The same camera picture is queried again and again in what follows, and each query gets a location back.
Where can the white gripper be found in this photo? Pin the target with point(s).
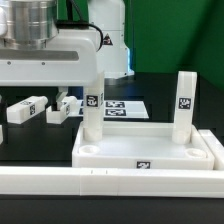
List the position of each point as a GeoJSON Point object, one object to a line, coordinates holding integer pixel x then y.
{"type": "Point", "coordinates": [69, 59]}

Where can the white desk top tray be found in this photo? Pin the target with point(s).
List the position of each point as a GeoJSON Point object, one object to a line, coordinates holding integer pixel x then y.
{"type": "Point", "coordinates": [141, 145]}

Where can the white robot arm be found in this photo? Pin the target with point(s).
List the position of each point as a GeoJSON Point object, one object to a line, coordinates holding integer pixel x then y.
{"type": "Point", "coordinates": [37, 49]}

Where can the white left base block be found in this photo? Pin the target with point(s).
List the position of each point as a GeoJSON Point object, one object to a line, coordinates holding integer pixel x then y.
{"type": "Point", "coordinates": [68, 106]}

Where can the white front fence bar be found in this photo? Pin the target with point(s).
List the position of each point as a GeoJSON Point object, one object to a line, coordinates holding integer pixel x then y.
{"type": "Point", "coordinates": [15, 180]}

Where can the white marker base plate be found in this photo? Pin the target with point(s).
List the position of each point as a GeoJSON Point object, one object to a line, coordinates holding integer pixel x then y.
{"type": "Point", "coordinates": [125, 109]}

